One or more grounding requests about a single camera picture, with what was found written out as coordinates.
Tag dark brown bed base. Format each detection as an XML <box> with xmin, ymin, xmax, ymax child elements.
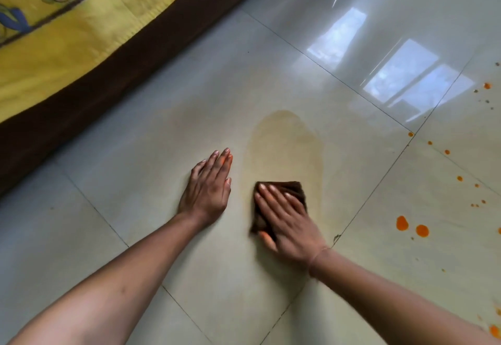
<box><xmin>0</xmin><ymin>0</ymin><xmax>283</xmax><ymax>197</ymax></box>

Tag person's left forearm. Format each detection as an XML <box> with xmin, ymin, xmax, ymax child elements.
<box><xmin>7</xmin><ymin>212</ymin><xmax>214</xmax><ymax>345</ymax></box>

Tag yellowish liquid smear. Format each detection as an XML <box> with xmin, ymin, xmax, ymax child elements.
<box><xmin>243</xmin><ymin>110</ymin><xmax>325</xmax><ymax>220</ymax></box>

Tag yellow floral bedsheet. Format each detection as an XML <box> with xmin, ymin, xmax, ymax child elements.
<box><xmin>0</xmin><ymin>0</ymin><xmax>203</xmax><ymax>124</ymax></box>

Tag thin thread wrist bracelet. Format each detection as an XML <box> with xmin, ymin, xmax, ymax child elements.
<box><xmin>308</xmin><ymin>247</ymin><xmax>332</xmax><ymax>277</ymax></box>

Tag scattered orange spill drops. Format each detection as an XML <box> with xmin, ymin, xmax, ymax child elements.
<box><xmin>395</xmin><ymin>61</ymin><xmax>501</xmax><ymax>339</ymax></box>

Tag person's left hand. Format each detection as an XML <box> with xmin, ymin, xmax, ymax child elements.
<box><xmin>178</xmin><ymin>148</ymin><xmax>234</xmax><ymax>227</ymax></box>

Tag brown cleaning cloth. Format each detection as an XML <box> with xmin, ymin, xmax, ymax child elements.
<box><xmin>250</xmin><ymin>180</ymin><xmax>308</xmax><ymax>240</ymax></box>

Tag person's right forearm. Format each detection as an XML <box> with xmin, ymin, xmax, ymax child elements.
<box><xmin>310</xmin><ymin>248</ymin><xmax>501</xmax><ymax>345</ymax></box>

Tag person's right hand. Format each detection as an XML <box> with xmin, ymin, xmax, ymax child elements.
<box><xmin>254</xmin><ymin>183</ymin><xmax>330</xmax><ymax>267</ymax></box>

